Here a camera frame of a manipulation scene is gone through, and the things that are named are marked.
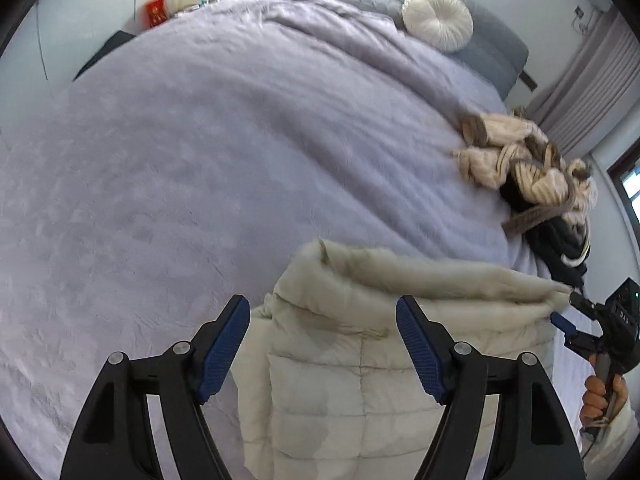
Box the dark framed window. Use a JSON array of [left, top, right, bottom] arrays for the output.
[[607, 152, 640, 226]]

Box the lavender fleece blanket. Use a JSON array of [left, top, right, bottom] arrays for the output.
[[0, 0, 601, 480]]

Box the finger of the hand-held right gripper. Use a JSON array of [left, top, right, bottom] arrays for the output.
[[550, 311, 603, 358], [567, 292, 608, 321]]

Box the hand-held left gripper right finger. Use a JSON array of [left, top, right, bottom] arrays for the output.
[[395, 295, 586, 480]]

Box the person's right hand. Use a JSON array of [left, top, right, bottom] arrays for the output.
[[581, 375, 628, 422]]

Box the person's right forearm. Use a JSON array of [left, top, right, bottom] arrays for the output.
[[582, 400, 640, 480]]

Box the round cream cushion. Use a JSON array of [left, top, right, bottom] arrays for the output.
[[402, 0, 474, 54]]

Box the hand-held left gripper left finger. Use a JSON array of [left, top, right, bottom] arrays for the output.
[[60, 294, 251, 480]]

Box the white quilted puffer jacket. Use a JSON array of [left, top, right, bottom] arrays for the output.
[[231, 238, 576, 480]]

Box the grey curtain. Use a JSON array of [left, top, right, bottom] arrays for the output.
[[525, 10, 640, 161]]

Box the black garment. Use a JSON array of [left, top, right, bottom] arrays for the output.
[[500, 180, 591, 288]]

